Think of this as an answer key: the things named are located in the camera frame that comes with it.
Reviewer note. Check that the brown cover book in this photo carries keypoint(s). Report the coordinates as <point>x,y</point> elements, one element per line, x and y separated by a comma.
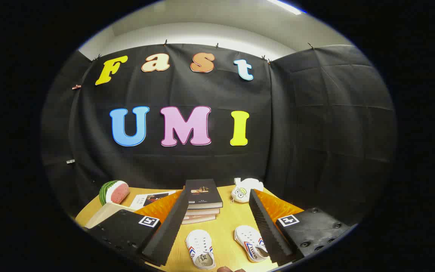
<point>202,212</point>
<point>198,219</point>

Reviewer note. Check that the white canvas shoe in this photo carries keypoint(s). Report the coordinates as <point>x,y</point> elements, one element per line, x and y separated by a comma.
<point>199,247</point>
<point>248,241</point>

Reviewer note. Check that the black cover book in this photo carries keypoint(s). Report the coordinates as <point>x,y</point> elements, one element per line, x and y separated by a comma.
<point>202,192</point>

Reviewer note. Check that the white plush face pouch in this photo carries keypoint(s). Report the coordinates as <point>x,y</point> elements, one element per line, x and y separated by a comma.
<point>244,190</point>

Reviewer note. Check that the watermelon slice toy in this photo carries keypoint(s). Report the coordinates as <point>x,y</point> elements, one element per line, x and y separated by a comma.
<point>113,192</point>

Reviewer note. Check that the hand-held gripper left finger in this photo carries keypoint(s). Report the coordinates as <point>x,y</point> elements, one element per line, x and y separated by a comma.
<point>166,234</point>

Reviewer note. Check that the white portrait cover book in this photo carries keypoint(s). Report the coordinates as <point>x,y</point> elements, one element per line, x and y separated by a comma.
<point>151,198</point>

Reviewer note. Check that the beige fabric storage box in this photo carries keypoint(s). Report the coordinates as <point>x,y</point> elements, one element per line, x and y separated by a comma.
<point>106,212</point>

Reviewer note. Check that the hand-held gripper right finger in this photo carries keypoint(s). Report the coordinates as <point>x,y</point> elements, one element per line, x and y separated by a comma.
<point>268,230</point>

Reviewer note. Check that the red clip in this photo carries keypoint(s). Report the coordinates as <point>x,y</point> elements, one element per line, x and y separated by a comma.
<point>76,87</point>

